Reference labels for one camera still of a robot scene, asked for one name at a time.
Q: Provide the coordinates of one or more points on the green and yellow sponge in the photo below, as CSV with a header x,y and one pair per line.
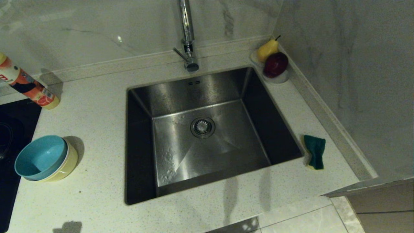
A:
x,y
316,152

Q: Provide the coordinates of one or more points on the blue plastic bowl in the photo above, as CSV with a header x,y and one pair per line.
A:
x,y
40,157

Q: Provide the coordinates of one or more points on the orange detergent bottle yellow cap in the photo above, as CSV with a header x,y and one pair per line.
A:
x,y
38,95

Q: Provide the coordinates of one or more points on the dark red apple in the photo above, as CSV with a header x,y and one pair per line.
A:
x,y
276,64

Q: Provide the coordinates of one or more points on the pink plastic bowl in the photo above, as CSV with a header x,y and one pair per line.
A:
x,y
68,152

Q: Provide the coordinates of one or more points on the black induction cooktop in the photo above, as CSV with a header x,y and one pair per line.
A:
x,y
16,116

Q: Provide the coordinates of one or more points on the yellow pear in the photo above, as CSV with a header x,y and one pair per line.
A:
x,y
267,50

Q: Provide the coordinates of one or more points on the yellow plastic bowl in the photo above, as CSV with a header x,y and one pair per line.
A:
x,y
69,163

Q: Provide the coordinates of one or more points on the beige wooden cabinet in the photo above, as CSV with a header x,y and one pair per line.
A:
x,y
388,207

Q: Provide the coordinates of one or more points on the chrome sink faucet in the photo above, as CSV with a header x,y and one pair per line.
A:
x,y
187,32

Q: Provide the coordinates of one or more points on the round metal drain strainer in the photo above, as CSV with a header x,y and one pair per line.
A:
x,y
202,127

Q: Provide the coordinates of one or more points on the stainless steel sink basin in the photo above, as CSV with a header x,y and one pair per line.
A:
x,y
242,152

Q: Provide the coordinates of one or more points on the small white dish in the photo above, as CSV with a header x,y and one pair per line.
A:
x,y
280,79

